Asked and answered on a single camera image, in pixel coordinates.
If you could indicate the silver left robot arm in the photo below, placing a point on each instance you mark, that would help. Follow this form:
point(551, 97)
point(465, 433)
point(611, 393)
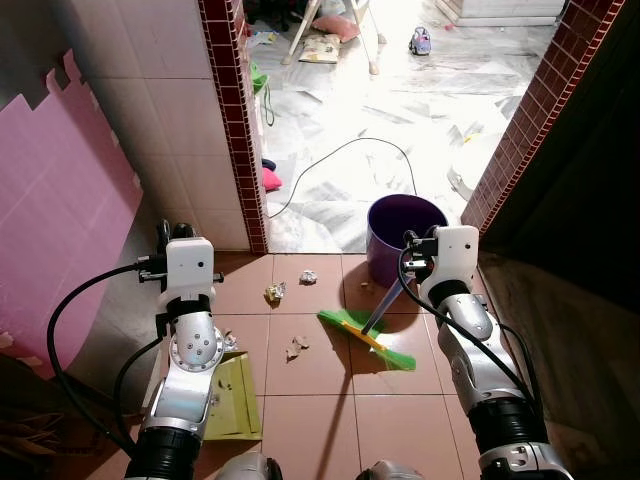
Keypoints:
point(195, 350)

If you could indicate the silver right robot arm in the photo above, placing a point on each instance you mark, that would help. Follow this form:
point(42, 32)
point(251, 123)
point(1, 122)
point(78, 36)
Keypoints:
point(480, 370)

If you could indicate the white floor scrap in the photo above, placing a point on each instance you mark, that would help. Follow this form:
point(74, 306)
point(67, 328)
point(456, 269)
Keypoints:
point(458, 183)

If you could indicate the small yellow floor scrap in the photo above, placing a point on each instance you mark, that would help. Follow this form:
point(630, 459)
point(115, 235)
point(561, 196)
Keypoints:
point(470, 132)

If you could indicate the purple plastic bucket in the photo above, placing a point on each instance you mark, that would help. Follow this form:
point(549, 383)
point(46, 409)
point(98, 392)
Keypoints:
point(395, 250)

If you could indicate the pink slipper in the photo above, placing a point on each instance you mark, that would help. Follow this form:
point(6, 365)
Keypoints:
point(270, 179)

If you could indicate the dark blue slipper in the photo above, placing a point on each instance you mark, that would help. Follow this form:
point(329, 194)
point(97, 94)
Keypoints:
point(268, 163)

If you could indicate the yellowish crumpled paper scrap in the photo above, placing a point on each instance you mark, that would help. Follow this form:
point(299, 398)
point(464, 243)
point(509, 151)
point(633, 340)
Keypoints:
point(275, 292)

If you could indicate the white crumpled paper ball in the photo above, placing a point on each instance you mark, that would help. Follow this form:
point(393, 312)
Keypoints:
point(309, 277)

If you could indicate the grey crumpled paper scrap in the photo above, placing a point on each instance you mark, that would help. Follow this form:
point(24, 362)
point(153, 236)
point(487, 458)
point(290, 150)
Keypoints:
point(230, 341)

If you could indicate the pink foam mat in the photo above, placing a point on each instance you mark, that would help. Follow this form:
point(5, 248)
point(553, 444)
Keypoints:
point(60, 200)

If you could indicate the brown torn paper scrap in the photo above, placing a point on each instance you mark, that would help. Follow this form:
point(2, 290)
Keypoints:
point(297, 347)

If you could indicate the green plastic bag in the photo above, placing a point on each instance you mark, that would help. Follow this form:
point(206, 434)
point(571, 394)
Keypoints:
point(258, 78)

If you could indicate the yellow-green plastic dustpan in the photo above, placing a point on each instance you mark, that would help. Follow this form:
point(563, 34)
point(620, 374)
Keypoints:
point(236, 400)

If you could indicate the small purple toy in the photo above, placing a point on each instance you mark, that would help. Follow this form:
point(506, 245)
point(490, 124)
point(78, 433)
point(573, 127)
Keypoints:
point(420, 41)

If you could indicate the grey right robot leg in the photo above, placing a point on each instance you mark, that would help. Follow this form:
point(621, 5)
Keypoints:
point(390, 472)

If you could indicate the grey robot leg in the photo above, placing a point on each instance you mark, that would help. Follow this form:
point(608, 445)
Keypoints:
point(250, 470)
point(390, 472)

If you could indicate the white chair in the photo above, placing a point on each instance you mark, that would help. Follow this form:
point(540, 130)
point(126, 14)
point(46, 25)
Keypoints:
point(372, 40)

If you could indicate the pink cushion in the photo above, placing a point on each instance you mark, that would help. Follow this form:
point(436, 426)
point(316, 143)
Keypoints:
point(337, 26)

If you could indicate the grey left robot leg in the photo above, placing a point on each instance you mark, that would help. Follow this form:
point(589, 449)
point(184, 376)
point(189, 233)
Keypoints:
point(250, 470)

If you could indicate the white cabinet base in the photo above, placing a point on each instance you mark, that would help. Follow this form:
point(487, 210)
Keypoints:
point(500, 10)

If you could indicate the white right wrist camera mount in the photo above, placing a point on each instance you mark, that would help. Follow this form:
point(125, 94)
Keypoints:
point(455, 255)

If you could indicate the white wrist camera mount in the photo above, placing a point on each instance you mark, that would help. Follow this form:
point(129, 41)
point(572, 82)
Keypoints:
point(455, 255)
point(190, 268)

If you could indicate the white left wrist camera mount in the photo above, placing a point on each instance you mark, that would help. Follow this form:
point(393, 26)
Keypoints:
point(190, 268)

